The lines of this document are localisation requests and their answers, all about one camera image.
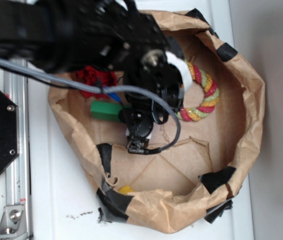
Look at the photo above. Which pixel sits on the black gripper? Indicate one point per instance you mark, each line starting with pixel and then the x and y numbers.
pixel 169 80

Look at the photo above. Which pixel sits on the green rectangular block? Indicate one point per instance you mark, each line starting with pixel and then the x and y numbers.
pixel 105 111

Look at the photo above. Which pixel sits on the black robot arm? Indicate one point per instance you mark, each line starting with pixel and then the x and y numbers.
pixel 48 37

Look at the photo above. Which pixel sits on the crumpled red paper ball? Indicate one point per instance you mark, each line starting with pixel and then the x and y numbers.
pixel 93 77

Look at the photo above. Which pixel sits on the brown paper bag tray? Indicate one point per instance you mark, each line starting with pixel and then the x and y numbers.
pixel 198 176

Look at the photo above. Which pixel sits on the small yellow object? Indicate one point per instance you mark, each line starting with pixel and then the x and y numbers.
pixel 125 190

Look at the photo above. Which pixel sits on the red yellow green rope toy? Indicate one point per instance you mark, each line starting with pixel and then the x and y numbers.
pixel 211 97

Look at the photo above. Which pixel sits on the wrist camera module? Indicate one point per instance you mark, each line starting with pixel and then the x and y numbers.
pixel 138 145

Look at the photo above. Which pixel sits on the aluminium extrusion rail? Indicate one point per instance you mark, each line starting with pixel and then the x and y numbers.
pixel 18 174

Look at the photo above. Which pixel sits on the metal corner bracket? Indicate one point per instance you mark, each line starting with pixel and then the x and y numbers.
pixel 13 223

